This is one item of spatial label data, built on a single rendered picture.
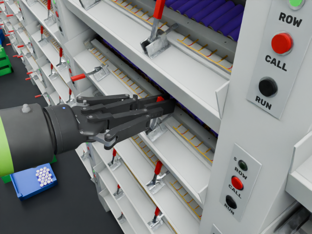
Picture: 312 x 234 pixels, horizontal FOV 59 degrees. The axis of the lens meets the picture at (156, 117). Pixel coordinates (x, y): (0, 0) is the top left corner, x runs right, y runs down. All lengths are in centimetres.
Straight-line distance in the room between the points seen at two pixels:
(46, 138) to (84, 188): 123
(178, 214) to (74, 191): 103
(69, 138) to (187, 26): 25
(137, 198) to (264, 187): 63
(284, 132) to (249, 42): 9
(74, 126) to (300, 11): 32
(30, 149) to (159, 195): 39
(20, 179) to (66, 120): 132
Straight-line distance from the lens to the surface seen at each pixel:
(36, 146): 40
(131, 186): 94
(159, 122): 55
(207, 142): 50
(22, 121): 41
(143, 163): 75
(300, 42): 24
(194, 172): 51
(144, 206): 90
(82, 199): 158
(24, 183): 171
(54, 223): 155
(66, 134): 42
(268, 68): 27
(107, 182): 121
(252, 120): 30
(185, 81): 39
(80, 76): 73
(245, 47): 28
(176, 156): 53
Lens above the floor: 129
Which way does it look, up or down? 40 degrees down
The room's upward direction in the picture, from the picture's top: straight up
